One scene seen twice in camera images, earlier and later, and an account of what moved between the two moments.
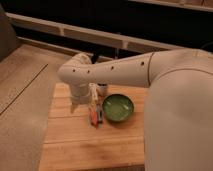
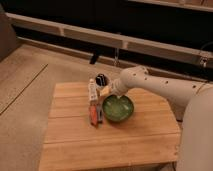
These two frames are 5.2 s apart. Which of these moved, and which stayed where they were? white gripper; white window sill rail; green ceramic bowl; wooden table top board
Moved: white gripper
Stayed: wooden table top board; green ceramic bowl; white window sill rail
